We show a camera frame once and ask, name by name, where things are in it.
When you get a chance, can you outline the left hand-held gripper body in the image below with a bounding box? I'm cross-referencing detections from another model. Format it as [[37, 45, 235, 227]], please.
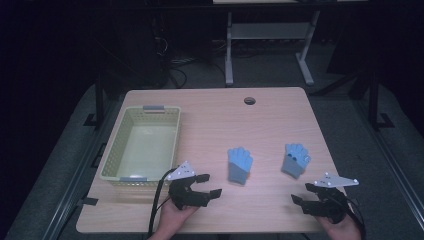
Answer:
[[165, 160, 210, 211]]

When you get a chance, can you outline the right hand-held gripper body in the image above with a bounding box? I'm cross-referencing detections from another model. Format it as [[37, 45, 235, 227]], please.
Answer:
[[313, 172, 360, 225]]

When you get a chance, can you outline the light blue knit glove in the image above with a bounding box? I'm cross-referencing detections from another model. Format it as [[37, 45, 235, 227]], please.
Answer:
[[227, 146, 254, 186], [281, 143, 312, 180]]

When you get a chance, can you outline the pale yellow plastic basket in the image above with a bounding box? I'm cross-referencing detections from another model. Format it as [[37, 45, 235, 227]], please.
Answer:
[[98, 105, 182, 187]]

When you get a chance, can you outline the person's right hand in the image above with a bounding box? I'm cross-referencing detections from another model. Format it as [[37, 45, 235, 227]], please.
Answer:
[[315, 213, 363, 240]]

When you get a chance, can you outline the person's left hand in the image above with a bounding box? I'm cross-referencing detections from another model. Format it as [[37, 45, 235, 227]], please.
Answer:
[[148, 199, 199, 240]]

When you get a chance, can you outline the black metal stand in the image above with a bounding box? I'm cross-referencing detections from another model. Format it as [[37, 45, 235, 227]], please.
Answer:
[[365, 71, 396, 132], [83, 74, 105, 128]]

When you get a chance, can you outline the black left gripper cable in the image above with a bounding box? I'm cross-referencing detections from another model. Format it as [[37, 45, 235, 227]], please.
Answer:
[[147, 168, 178, 240]]

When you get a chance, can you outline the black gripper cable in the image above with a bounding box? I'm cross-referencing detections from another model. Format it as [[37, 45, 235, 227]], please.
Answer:
[[147, 168, 178, 240], [346, 197, 367, 240]]

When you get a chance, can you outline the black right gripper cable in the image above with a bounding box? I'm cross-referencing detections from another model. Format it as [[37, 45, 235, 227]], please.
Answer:
[[346, 197, 367, 240]]

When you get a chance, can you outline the tangle of floor cables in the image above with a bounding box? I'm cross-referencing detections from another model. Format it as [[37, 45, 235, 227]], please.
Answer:
[[153, 36, 228, 89]]

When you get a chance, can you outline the white metal desk frame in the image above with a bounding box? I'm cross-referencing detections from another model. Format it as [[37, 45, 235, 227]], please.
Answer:
[[213, 0, 368, 87]]

